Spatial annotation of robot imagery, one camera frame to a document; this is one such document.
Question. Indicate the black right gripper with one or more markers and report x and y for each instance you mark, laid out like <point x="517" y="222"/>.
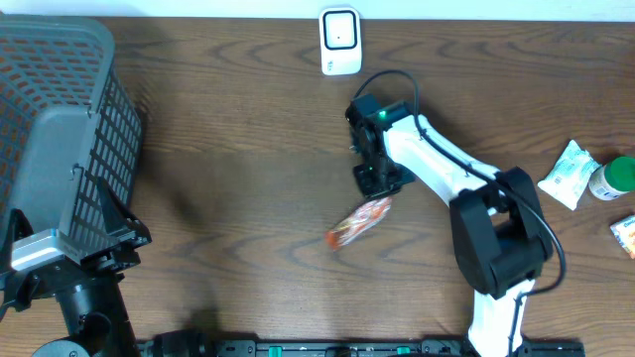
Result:
<point x="370" y="189"/>

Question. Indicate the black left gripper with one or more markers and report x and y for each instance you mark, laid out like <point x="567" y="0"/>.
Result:
<point x="120" y="220"/>

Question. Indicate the orange Top chocolate bar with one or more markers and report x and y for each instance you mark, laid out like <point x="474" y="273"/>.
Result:
<point x="360" y="220"/>

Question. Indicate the teal wet wipes pack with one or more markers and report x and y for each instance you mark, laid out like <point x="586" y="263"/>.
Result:
<point x="568" y="179"/>

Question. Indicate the green lid jar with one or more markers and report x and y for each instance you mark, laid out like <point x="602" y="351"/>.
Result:
<point x="613" y="180"/>

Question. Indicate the small orange snack packet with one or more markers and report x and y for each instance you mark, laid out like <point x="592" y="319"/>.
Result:
<point x="624" y="232"/>

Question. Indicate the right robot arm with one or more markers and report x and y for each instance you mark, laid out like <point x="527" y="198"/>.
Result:
<point x="500" y="237"/>

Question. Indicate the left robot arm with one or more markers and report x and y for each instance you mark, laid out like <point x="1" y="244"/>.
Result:
<point x="97" y="323"/>

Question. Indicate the white barcode scanner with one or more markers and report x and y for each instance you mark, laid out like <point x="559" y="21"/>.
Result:
<point x="340" y="41"/>

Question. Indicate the grey plastic basket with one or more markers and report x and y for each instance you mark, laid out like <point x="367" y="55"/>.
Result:
<point x="66" y="121"/>

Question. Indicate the black mounting rail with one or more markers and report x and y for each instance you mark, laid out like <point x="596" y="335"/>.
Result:
<point x="196" y="344"/>

